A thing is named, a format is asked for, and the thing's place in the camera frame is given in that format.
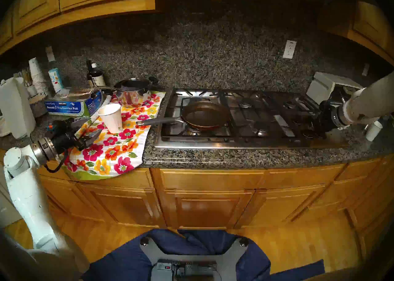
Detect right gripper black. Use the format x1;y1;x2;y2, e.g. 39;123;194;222
309;99;340;140

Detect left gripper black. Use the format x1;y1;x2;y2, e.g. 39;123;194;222
54;118;103;155

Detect white paper cup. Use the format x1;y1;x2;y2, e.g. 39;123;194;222
365;120;384;142
98;103;123;134

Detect leaf patterned cup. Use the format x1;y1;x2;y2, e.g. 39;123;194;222
48;68;64;92

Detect black cast iron grate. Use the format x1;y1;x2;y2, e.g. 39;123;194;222
220;89;300;139
160;89;230;138
279;92;320;115

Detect blue foil box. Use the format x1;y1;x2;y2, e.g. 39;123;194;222
45;87;103;118

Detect white toaster oven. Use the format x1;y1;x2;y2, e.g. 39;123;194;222
306;72;364;105

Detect floral kitchen towel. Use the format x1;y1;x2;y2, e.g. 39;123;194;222
62;91;167;180

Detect woven basket bowl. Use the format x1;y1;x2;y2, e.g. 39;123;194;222
29;94;48;118

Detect labelled bottle white cap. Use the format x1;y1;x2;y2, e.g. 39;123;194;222
90;63;106;87

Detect stainless steel saucepan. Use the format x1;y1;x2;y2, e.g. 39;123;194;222
94;78;159;108

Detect stainless steel gas cooktop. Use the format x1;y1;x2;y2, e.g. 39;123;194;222
153;88;350;150

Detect white paper towel roll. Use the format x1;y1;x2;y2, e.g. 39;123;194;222
0;77;36;139

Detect stack of paper cups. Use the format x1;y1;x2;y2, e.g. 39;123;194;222
29;57;50;96

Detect wooden chopsticks bundle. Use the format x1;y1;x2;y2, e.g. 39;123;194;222
20;68;33;87

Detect red nonstick frying pan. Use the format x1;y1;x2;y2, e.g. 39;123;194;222
136;101;231;130

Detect wooden base cabinet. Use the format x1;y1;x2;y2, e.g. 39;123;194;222
0;148;394;259

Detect blue moving blanket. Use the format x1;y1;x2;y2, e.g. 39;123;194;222
82;229;325;281

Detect black power strip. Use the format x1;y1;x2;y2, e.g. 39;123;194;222
157;260;217;271

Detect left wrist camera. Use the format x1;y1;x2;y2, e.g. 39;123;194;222
46;121;69;136

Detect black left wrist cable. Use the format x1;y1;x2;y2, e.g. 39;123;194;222
44;150;69;174

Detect white wall outlet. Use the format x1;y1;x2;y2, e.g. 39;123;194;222
283;40;297;59

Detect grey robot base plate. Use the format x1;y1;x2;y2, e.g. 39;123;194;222
140;237;249;281

